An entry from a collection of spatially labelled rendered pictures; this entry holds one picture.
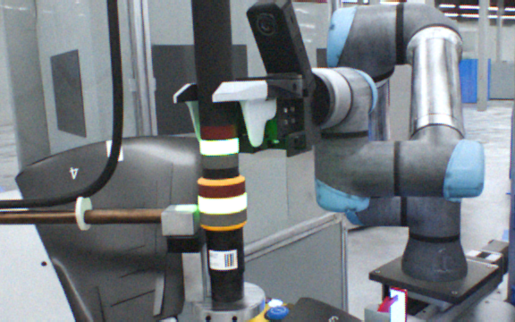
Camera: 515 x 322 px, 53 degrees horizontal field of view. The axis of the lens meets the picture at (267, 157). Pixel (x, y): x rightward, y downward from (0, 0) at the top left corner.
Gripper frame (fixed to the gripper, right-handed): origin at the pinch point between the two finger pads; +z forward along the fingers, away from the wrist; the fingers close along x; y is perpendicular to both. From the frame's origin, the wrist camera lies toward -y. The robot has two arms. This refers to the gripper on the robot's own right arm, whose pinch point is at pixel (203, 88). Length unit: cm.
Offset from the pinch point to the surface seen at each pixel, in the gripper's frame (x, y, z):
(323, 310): 1.4, 31.7, -25.7
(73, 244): 17.6, 16.0, 1.4
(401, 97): 121, 22, -463
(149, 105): 61, 5, -57
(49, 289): 32.8, 26.4, -5.3
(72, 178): 21.0, 9.6, -1.9
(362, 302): 89, 149, -269
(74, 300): 15.2, 20.9, 3.8
